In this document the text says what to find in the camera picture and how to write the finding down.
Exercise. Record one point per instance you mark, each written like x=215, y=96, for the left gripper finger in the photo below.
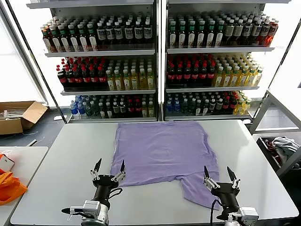
x=121, y=175
x=95, y=174

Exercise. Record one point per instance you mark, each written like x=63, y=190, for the short grey metal bar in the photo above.
x=32, y=142

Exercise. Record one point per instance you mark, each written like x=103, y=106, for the white side table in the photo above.
x=30, y=160

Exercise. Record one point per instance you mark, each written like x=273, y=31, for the grey crumpled garment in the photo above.
x=284, y=143

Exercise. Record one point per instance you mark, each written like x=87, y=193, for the green cap bottle white label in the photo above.
x=56, y=41
x=191, y=36
x=93, y=38
x=74, y=40
x=201, y=35
x=219, y=34
x=65, y=40
x=84, y=39
x=181, y=36
x=172, y=36
x=210, y=35

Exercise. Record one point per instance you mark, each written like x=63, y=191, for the small white box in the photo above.
x=5, y=163

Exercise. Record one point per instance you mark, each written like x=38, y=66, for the green tinted bottle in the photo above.
x=88, y=110
x=184, y=107
x=192, y=107
x=95, y=110

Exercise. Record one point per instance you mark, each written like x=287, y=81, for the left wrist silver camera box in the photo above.
x=91, y=208

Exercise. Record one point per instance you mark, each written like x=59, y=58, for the black storage bin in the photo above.
x=262, y=144

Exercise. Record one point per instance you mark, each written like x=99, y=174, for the small dark labelled bottle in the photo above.
x=219, y=105
x=212, y=106
x=122, y=108
x=116, y=108

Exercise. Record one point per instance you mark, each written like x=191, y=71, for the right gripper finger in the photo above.
x=209, y=182
x=235, y=183

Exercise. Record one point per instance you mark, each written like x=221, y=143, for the blue water bottle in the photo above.
x=73, y=109
x=81, y=110
x=177, y=107
x=169, y=107

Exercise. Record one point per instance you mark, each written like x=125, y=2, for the purple printed T-shirt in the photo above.
x=164, y=153

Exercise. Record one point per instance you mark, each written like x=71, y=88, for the open cardboard box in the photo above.
x=31, y=115

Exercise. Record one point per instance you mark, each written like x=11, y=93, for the yellow juice bottle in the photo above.
x=239, y=107
x=150, y=80
x=235, y=78
x=142, y=81
x=126, y=82
x=243, y=78
x=110, y=82
x=118, y=82
x=151, y=110
x=251, y=78
x=246, y=106
x=218, y=78
x=134, y=81
x=144, y=110
x=258, y=78
x=227, y=78

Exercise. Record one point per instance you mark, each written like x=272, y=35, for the grey metal frame table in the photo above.
x=258, y=113

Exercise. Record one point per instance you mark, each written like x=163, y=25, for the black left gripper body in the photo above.
x=103, y=186

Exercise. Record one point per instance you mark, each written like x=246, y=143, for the black metal frame pole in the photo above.
x=63, y=117

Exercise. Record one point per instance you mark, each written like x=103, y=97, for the dark bottle beige label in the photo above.
x=229, y=31
x=238, y=31

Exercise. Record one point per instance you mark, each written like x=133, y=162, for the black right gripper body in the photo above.
x=227, y=195

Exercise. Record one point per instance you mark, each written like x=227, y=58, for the red tea bottle white label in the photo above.
x=47, y=41

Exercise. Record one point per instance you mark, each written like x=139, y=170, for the white plastic strips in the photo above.
x=11, y=113

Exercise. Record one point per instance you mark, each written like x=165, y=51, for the small white floor object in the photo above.
x=57, y=118

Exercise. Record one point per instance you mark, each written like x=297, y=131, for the red drink bottle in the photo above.
x=272, y=33

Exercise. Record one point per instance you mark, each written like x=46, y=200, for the dark bottle white label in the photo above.
x=109, y=111
x=102, y=111
x=198, y=108
x=206, y=108

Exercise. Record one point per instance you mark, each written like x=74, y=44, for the grey window frame bar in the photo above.
x=44, y=96

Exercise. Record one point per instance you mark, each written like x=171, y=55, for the grey metal drinks shelf unit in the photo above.
x=218, y=50
x=101, y=53

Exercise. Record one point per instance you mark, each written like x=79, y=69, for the red cap cola bottle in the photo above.
x=78, y=79
x=70, y=79
x=233, y=104
x=86, y=79
x=187, y=76
x=226, y=105
x=102, y=79
x=137, y=109
x=171, y=76
x=94, y=79
x=130, y=109
x=63, y=78
x=211, y=75
x=195, y=76
x=179, y=76
x=203, y=76

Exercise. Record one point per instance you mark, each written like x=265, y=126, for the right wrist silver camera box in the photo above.
x=249, y=214

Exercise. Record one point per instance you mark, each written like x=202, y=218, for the dark bottle blue grey label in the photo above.
x=265, y=31
x=101, y=34
x=256, y=31
x=138, y=32
x=118, y=33
x=110, y=33
x=147, y=31
x=129, y=32
x=247, y=31

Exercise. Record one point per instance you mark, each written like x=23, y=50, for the orange fabric bag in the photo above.
x=10, y=186

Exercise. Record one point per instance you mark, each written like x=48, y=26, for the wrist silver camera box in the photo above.
x=249, y=214
x=91, y=208

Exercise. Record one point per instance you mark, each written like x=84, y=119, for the dark red garment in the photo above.
x=274, y=149

